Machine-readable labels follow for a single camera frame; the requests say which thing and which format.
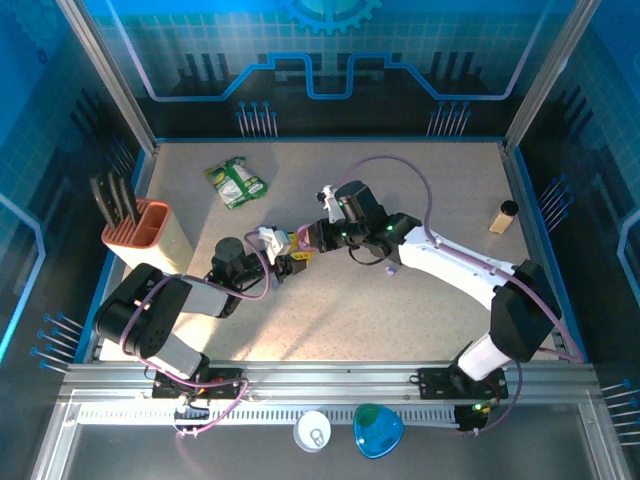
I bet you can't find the cream and orange knife block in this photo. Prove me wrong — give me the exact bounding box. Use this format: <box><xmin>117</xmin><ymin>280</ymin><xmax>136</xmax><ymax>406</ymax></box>
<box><xmin>101</xmin><ymin>198</ymin><xmax>195</xmax><ymax>277</ymax></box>

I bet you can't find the green snack bag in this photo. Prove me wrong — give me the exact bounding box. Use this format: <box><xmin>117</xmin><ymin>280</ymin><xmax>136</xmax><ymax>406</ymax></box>
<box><xmin>203</xmin><ymin>156</ymin><xmax>270</xmax><ymax>211</ymax></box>

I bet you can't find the spice bottle with black cap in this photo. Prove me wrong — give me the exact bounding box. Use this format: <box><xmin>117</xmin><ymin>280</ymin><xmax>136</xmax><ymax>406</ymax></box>
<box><xmin>488</xmin><ymin>199</ymin><xmax>520</xmax><ymax>235</ymax></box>

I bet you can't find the white round cap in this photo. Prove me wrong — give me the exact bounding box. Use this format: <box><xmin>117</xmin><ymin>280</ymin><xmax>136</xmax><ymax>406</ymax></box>
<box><xmin>292</xmin><ymin>409</ymin><xmax>333</xmax><ymax>454</ymax></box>

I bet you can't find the blue plastic container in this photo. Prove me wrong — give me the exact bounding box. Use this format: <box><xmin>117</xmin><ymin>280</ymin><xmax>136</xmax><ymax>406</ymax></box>
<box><xmin>352</xmin><ymin>402</ymin><xmax>405</xmax><ymax>460</ymax></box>

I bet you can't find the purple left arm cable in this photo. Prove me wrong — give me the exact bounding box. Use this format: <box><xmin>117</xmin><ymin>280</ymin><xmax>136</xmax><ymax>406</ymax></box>
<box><xmin>134</xmin><ymin>227</ymin><xmax>275</xmax><ymax>442</ymax></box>

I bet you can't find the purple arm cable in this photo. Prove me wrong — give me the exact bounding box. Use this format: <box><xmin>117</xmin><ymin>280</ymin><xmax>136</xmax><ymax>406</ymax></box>
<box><xmin>329</xmin><ymin>154</ymin><xmax>586</xmax><ymax>437</ymax></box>
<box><xmin>134</xmin><ymin>227</ymin><xmax>275</xmax><ymax>442</ymax></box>

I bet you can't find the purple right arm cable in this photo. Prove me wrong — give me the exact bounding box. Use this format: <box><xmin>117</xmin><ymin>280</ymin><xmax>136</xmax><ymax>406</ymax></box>
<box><xmin>329</xmin><ymin>154</ymin><xmax>586</xmax><ymax>437</ymax></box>

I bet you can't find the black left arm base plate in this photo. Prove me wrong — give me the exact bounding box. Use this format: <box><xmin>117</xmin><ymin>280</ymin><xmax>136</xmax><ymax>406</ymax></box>
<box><xmin>151</xmin><ymin>367</ymin><xmax>245</xmax><ymax>400</ymax></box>

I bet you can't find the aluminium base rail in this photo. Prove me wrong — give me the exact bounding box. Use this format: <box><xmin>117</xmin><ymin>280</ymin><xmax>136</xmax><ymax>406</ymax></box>
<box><xmin>59</xmin><ymin>359</ymin><xmax>596</xmax><ymax>401</ymax></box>

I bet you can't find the black knife handle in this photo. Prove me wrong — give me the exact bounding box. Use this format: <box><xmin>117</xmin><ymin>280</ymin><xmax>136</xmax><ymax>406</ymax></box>
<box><xmin>105</xmin><ymin>172</ymin><xmax>127</xmax><ymax>224</ymax></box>
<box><xmin>89</xmin><ymin>174</ymin><xmax>115</xmax><ymax>229</ymax></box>
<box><xmin>118</xmin><ymin>177</ymin><xmax>143</xmax><ymax>225</ymax></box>

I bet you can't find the slotted cable duct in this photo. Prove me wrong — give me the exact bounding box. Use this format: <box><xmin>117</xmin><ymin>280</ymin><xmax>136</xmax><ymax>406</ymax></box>
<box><xmin>74</xmin><ymin>403</ymin><xmax>461</xmax><ymax>426</ymax></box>

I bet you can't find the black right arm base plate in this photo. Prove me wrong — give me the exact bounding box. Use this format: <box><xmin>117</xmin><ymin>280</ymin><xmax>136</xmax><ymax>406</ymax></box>
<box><xmin>417</xmin><ymin>366</ymin><xmax>510</xmax><ymax>401</ymax></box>

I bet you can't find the aluminium frame post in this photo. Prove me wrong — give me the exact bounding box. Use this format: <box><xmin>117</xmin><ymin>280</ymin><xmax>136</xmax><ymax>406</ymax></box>
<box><xmin>503</xmin><ymin>0</ymin><xmax>604</xmax><ymax>154</ymax></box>
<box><xmin>54</xmin><ymin>0</ymin><xmax>160</xmax><ymax>154</ymax></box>

